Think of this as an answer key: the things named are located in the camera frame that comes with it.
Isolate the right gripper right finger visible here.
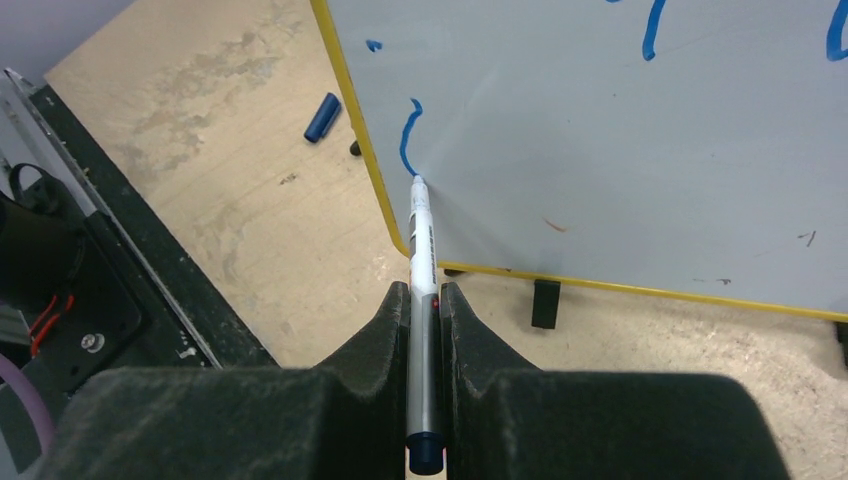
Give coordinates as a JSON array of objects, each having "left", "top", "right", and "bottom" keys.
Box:
[{"left": 440, "top": 283, "right": 789, "bottom": 479}]

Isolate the yellow framed whiteboard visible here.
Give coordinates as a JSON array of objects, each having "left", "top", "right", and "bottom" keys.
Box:
[{"left": 312, "top": 1, "right": 847, "bottom": 321}]

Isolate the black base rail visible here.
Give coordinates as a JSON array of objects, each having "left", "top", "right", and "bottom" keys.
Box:
[{"left": 0, "top": 68, "right": 280, "bottom": 475}]

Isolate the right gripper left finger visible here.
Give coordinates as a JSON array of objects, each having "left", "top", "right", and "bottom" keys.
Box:
[{"left": 38, "top": 282, "right": 410, "bottom": 479}]

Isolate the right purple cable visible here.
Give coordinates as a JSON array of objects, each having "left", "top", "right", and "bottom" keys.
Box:
[{"left": 0, "top": 370, "right": 58, "bottom": 458}]

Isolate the blue marker cap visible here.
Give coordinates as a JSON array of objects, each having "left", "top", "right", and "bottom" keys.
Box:
[{"left": 303, "top": 92, "right": 342, "bottom": 144}]

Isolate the white marker pen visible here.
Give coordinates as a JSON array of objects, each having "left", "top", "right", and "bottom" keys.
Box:
[{"left": 406, "top": 175, "right": 444, "bottom": 476}]

